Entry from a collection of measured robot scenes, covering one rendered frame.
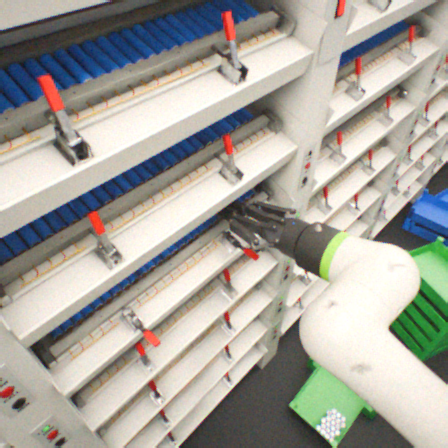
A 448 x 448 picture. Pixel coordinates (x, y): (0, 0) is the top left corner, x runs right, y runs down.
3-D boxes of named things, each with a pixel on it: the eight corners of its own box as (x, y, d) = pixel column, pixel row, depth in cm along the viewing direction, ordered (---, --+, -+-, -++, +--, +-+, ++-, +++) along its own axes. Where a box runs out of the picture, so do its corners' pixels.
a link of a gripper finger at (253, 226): (280, 241, 76) (276, 245, 75) (236, 224, 82) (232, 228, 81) (279, 225, 73) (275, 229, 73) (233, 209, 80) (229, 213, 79)
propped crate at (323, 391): (335, 447, 140) (335, 448, 133) (290, 406, 150) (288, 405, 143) (381, 379, 146) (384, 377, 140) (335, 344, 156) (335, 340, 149)
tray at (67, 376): (281, 221, 98) (295, 200, 90) (66, 400, 67) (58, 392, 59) (227, 170, 103) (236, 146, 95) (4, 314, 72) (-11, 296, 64)
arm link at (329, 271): (426, 293, 65) (437, 245, 58) (390, 345, 59) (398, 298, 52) (350, 259, 74) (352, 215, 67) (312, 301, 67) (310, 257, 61)
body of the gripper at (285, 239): (294, 271, 71) (256, 251, 77) (319, 246, 75) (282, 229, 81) (292, 240, 67) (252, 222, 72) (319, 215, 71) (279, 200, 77)
